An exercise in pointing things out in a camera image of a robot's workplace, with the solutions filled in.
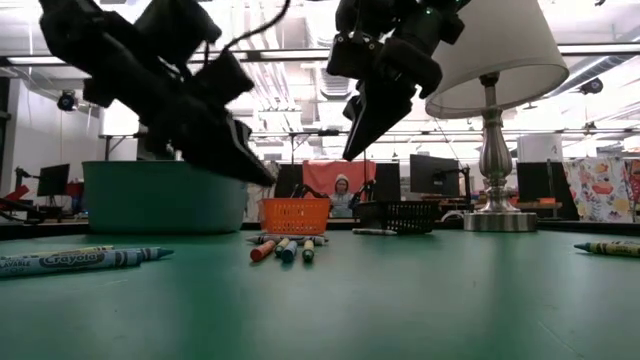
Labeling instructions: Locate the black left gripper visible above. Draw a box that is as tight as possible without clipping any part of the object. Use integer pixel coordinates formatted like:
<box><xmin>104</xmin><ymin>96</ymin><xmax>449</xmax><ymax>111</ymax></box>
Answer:
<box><xmin>82</xmin><ymin>0</ymin><xmax>277</xmax><ymax>187</ymax></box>

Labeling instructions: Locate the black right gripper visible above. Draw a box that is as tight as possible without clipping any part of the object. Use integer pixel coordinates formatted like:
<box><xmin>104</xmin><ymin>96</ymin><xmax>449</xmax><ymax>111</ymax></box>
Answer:
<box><xmin>327</xmin><ymin>0</ymin><xmax>471</xmax><ymax>162</ymax></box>

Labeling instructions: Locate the large teal plastic bin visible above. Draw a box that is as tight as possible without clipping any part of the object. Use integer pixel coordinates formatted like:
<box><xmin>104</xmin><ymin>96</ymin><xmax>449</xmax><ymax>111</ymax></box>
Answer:
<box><xmin>82</xmin><ymin>160</ymin><xmax>250</xmax><ymax>235</ymax></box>

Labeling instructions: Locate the orange mesh basket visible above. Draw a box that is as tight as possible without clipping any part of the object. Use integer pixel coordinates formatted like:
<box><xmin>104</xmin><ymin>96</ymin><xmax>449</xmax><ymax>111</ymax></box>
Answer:
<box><xmin>258</xmin><ymin>198</ymin><xmax>332</xmax><ymax>236</ymax></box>

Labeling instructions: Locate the black mesh basket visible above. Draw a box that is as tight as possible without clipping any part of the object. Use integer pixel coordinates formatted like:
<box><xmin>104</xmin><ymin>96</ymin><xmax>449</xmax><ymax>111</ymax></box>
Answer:
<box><xmin>355</xmin><ymin>200</ymin><xmax>441</xmax><ymax>235</ymax></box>

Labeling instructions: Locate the red crayon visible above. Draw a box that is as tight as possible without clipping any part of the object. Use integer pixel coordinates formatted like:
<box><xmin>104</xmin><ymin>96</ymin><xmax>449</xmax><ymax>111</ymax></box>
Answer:
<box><xmin>249</xmin><ymin>239</ymin><xmax>278</xmax><ymax>263</ymax></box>

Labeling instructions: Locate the yellow crayon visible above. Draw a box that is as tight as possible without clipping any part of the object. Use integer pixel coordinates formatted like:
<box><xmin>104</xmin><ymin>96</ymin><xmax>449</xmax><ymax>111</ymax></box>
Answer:
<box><xmin>0</xmin><ymin>244</ymin><xmax>116</xmax><ymax>260</ymax></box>

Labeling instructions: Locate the yellow-wrapped green crayon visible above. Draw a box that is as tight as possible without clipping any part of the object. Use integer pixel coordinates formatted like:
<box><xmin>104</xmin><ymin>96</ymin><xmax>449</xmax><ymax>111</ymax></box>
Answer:
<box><xmin>573</xmin><ymin>241</ymin><xmax>640</xmax><ymax>259</ymax></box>

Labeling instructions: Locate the floral hanging cloth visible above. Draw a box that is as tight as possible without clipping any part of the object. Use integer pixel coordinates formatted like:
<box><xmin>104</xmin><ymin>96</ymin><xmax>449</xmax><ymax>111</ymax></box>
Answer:
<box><xmin>562</xmin><ymin>157</ymin><xmax>640</xmax><ymax>224</ymax></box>
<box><xmin>247</xmin><ymin>162</ymin><xmax>280</xmax><ymax>221</ymax></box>

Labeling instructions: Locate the black partition panel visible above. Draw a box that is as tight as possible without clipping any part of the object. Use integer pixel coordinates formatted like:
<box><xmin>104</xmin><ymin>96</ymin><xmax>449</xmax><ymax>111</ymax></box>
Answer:
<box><xmin>274</xmin><ymin>163</ymin><xmax>305</xmax><ymax>200</ymax></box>
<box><xmin>374</xmin><ymin>163</ymin><xmax>402</xmax><ymax>201</ymax></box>

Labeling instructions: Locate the orange hanging cloth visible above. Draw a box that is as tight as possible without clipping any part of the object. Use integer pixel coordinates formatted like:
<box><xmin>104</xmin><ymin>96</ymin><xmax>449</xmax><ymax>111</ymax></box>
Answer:
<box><xmin>302</xmin><ymin>160</ymin><xmax>377</xmax><ymax>199</ymax></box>

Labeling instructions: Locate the person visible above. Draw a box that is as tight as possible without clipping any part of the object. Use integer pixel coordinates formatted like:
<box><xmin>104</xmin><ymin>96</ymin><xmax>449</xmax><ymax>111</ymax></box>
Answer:
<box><xmin>327</xmin><ymin>173</ymin><xmax>357</xmax><ymax>219</ymax></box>

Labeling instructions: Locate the white-shade silver table lamp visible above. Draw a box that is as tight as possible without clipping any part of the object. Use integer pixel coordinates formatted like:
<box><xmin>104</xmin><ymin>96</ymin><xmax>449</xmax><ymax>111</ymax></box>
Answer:
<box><xmin>424</xmin><ymin>0</ymin><xmax>571</xmax><ymax>234</ymax></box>

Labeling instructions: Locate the green table mat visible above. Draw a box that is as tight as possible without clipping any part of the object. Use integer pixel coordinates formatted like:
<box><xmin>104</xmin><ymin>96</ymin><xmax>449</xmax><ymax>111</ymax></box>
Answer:
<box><xmin>0</xmin><ymin>227</ymin><xmax>640</xmax><ymax>360</ymax></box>

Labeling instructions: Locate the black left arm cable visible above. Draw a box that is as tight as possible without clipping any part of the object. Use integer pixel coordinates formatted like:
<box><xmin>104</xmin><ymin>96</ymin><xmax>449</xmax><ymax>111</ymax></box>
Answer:
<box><xmin>219</xmin><ymin>0</ymin><xmax>292</xmax><ymax>54</ymax></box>

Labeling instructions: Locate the black ceiling camera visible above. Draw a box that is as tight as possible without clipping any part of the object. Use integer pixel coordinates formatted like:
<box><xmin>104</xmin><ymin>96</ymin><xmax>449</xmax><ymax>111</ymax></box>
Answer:
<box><xmin>579</xmin><ymin>77</ymin><xmax>605</xmax><ymax>96</ymax></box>
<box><xmin>56</xmin><ymin>89</ymin><xmax>79</xmax><ymax>112</ymax></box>

